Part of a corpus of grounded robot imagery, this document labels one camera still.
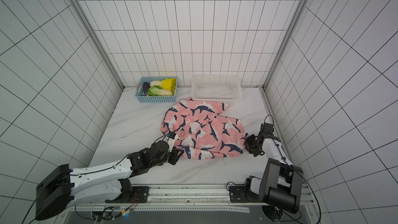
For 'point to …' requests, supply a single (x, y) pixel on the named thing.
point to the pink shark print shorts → (200, 132)
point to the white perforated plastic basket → (223, 87)
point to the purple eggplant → (146, 85)
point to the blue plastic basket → (140, 96)
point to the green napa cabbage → (158, 90)
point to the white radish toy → (155, 83)
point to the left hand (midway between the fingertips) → (178, 153)
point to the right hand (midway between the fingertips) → (240, 141)
